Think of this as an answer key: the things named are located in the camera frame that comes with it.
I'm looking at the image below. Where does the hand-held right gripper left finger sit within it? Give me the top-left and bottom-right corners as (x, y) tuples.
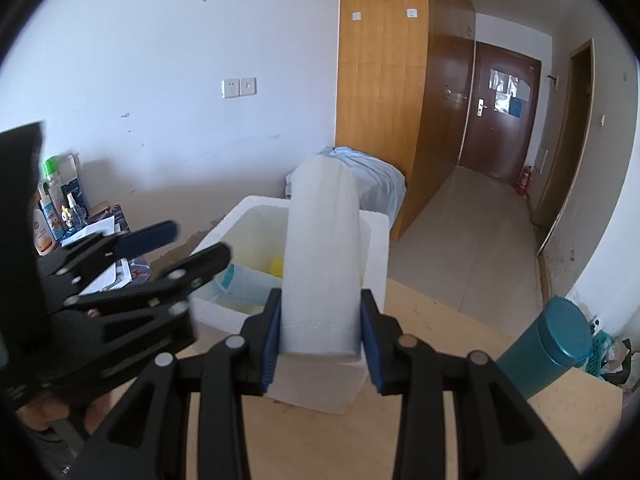
(75, 287), (282, 480)

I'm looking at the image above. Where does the white paper towel roll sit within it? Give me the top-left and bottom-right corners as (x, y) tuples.
(280, 156), (362, 358)

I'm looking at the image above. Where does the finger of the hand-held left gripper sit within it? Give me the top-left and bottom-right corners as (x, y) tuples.
(42, 220), (179, 286)
(62, 242), (233, 311)

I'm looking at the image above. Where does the person's left hand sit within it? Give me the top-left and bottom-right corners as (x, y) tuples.
(17, 392), (116, 433)

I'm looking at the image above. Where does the white foam box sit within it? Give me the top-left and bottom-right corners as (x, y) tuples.
(189, 196), (391, 415)

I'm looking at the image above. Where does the teal metal canister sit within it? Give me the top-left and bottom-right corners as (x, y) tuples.
(495, 297), (593, 401)

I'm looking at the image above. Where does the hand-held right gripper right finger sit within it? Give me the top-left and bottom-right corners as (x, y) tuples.
(360, 289), (583, 480)

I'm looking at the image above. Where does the blue plastic basket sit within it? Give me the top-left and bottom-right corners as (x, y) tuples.
(585, 330), (613, 376)

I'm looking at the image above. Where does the white orange bottle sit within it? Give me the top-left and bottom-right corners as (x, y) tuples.
(32, 205), (61, 256)

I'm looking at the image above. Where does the brown side door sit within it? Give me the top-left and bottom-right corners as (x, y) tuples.
(532, 39), (596, 256)

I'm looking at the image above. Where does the light blue cloth bundle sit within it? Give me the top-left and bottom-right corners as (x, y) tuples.
(286, 146), (407, 226)

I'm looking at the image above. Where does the white double wall outlet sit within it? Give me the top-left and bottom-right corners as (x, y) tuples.
(222, 77), (257, 99)

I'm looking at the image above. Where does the blue face mask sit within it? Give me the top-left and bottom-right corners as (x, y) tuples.
(215, 264), (273, 306)

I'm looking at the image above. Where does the small spray bottle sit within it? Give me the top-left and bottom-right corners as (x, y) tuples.
(65, 192), (83, 228)

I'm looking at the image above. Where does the dark brown entrance door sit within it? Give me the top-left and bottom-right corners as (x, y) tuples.
(459, 41), (542, 186)

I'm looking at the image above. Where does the wooden wardrobe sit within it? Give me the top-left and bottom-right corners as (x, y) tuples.
(334, 0), (477, 241)

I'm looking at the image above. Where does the white green-capped bottle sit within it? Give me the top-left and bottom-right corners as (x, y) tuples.
(42, 156), (63, 188)

